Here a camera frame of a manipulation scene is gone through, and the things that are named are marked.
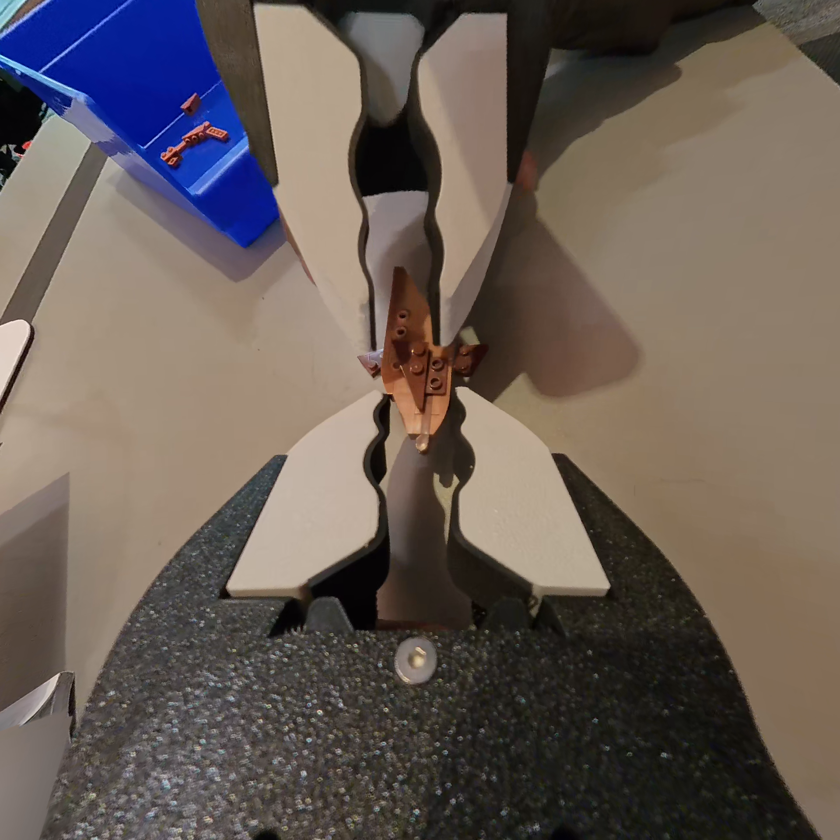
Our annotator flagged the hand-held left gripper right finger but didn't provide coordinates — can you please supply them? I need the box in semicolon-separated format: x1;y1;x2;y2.
449;387;611;618

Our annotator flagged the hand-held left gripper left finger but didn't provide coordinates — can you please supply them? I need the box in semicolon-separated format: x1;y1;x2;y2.
226;394;389;618

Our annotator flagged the grey instruction booklet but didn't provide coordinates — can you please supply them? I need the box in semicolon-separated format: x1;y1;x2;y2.
0;472;76;840

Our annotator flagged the orange toy brick model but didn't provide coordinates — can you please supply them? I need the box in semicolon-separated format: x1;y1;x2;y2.
357;266;490;455

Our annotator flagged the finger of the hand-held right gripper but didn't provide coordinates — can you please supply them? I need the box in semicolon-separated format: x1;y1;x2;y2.
252;3;376;350
415;10;514;347

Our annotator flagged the blue storage bin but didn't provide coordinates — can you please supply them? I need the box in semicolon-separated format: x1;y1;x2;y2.
0;0;280;249

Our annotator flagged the light grey desk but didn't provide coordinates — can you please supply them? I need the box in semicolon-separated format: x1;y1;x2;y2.
0;7;840;840

